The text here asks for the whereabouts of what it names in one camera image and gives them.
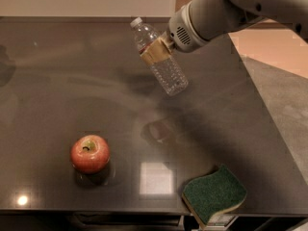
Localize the clear plastic water bottle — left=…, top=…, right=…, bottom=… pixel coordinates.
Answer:
left=130, top=17, right=189, bottom=96

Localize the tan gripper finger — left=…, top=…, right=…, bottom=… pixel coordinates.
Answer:
left=140, top=32, right=174, bottom=65

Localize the green and yellow sponge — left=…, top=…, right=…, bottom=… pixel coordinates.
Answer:
left=182, top=165, right=247, bottom=229

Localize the red apple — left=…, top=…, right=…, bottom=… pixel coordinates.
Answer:
left=70, top=135, right=110, bottom=174

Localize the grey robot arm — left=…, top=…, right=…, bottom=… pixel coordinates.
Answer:
left=141, top=0, right=308, bottom=65

